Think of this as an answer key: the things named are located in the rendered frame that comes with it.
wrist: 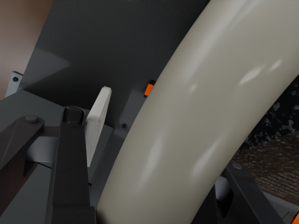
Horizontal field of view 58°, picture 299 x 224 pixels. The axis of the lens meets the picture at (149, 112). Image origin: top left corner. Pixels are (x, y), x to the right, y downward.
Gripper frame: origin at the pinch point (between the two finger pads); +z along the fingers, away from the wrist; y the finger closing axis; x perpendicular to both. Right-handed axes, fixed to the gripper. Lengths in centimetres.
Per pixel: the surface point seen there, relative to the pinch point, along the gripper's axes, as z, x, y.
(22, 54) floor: 88, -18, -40
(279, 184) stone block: 18.9, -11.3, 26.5
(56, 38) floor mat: 86, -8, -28
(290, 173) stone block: 15.4, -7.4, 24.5
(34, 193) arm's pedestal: 36, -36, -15
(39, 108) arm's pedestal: 77, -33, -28
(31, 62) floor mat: 87, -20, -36
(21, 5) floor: 88, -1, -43
